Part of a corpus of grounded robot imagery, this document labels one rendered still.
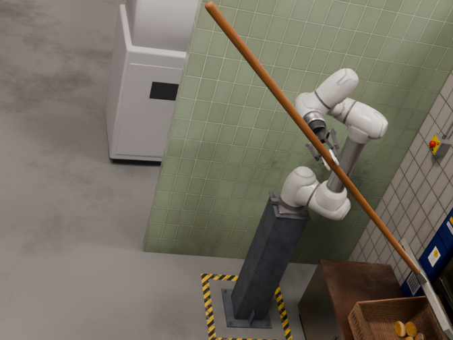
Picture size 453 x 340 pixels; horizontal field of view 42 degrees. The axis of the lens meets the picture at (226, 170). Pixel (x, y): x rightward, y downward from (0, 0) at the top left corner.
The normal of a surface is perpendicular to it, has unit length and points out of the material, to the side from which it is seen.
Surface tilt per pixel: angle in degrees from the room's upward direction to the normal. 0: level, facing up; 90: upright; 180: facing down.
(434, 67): 90
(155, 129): 90
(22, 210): 0
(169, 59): 90
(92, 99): 0
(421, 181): 90
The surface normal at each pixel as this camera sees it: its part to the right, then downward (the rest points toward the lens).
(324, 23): 0.12, 0.64
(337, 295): 0.24, -0.76
